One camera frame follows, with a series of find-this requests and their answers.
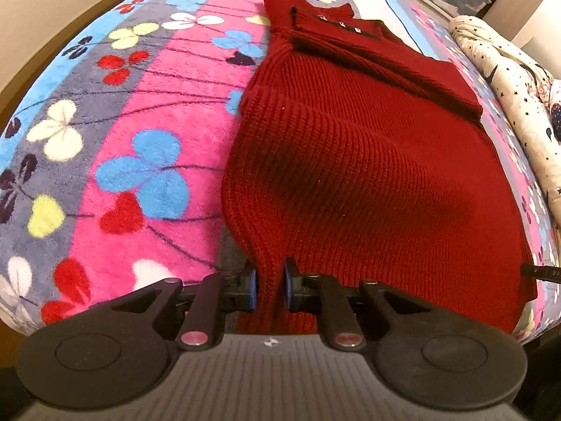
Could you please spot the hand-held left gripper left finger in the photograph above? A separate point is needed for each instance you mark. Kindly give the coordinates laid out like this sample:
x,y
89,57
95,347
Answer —
x,y
252,289

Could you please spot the red knitted sweater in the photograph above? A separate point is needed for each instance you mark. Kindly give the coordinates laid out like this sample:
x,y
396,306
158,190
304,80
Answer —
x,y
350,162

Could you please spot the cream star print quilt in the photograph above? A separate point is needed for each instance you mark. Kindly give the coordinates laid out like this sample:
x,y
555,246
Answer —
x,y
517,87

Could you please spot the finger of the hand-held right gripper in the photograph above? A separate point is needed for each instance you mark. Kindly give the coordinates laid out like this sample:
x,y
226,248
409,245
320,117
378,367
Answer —
x,y
534,272

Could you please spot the floral striped fleece blanket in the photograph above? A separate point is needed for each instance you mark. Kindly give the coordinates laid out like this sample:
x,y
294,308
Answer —
x,y
153,96

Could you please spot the wooden shelf cabinet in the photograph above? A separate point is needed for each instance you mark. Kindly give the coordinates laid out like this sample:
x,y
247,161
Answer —
x,y
526,4

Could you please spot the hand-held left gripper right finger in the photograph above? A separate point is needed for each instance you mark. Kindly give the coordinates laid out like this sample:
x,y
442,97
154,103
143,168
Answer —
x,y
288,287

